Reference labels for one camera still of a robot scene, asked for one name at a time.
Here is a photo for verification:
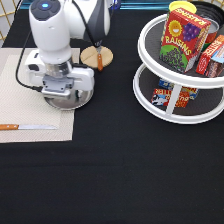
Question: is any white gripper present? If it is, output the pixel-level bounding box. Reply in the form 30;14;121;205
25;49;94;98

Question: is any round silver metal plate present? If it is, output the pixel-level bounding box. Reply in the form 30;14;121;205
42;88;93;110

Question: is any wooden handled fork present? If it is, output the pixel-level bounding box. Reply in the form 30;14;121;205
97;46;103;72

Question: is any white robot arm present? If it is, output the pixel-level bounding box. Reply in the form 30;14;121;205
25;0;110;98

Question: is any round wooden coaster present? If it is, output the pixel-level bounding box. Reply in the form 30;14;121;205
80;46;113;69

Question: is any beige woven placemat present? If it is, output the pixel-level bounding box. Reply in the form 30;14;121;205
0;48;74;143

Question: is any red blue butter box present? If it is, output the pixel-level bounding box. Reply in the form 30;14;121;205
151;89;189;108

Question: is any blue yellow small box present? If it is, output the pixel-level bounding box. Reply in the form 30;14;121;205
159;79;199;100

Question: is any white two-tier turntable shelf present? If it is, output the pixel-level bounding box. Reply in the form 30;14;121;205
133;14;224;124

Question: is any red raisins box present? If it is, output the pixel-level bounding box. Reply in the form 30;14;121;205
159;8;211;73

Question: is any yellow lidded container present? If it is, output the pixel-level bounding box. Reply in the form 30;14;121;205
169;1;197;13

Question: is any red labelled tin can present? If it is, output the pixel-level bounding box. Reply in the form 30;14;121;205
203;18;219;50

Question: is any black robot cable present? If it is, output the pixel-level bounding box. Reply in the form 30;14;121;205
14;0;44;93

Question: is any wooden handled knife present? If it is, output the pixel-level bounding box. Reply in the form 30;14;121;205
0;124;57;130

